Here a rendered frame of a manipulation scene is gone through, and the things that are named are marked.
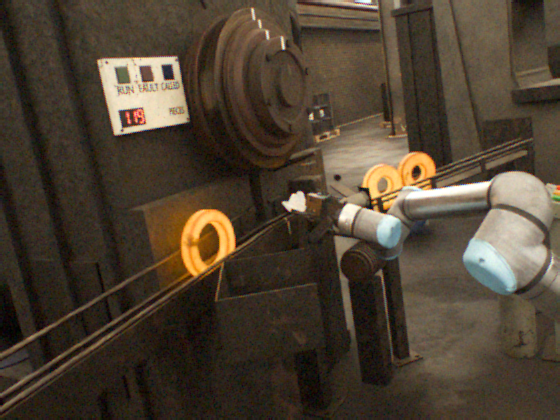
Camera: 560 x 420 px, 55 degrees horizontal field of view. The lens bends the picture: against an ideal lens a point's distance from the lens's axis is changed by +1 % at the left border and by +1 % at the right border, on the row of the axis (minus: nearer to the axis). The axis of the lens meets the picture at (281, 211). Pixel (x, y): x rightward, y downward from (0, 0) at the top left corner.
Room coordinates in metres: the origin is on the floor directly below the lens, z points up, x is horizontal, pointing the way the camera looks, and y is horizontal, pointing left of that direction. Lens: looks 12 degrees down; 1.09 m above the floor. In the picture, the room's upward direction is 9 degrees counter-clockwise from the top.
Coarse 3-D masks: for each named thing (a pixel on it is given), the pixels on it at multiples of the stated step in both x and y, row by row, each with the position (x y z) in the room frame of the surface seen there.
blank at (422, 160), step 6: (408, 156) 2.01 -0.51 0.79; (414, 156) 2.01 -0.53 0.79; (420, 156) 2.02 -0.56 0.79; (426, 156) 2.03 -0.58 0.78; (402, 162) 2.00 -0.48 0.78; (408, 162) 2.00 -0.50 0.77; (414, 162) 2.01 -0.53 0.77; (420, 162) 2.02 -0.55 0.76; (426, 162) 2.03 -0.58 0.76; (432, 162) 2.04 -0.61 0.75; (402, 168) 1.99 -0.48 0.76; (408, 168) 1.99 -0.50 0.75; (426, 168) 2.02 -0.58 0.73; (432, 168) 2.03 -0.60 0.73; (402, 174) 1.98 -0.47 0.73; (408, 174) 1.99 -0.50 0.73; (426, 174) 2.02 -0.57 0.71; (432, 174) 2.03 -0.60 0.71; (402, 180) 1.98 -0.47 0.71; (408, 180) 1.99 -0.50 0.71; (402, 186) 2.00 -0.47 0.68; (414, 186) 2.00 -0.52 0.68
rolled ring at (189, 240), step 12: (192, 216) 1.38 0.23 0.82; (204, 216) 1.38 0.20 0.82; (216, 216) 1.42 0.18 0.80; (192, 228) 1.34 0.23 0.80; (216, 228) 1.45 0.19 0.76; (228, 228) 1.45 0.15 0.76; (192, 240) 1.33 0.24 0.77; (228, 240) 1.44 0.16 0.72; (192, 252) 1.32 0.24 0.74; (228, 252) 1.43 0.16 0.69; (192, 264) 1.32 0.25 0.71; (204, 264) 1.35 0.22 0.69
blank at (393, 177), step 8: (376, 168) 1.95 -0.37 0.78; (384, 168) 1.96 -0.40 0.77; (392, 168) 1.97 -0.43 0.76; (368, 176) 1.94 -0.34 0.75; (376, 176) 1.94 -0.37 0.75; (384, 176) 1.96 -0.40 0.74; (392, 176) 1.97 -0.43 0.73; (400, 176) 1.98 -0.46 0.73; (368, 184) 1.93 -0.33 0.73; (376, 184) 1.94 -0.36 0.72; (392, 184) 1.97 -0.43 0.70; (400, 184) 1.98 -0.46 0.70; (376, 192) 1.94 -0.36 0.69; (384, 192) 1.98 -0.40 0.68; (376, 200) 1.94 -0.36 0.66; (392, 200) 1.96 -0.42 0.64
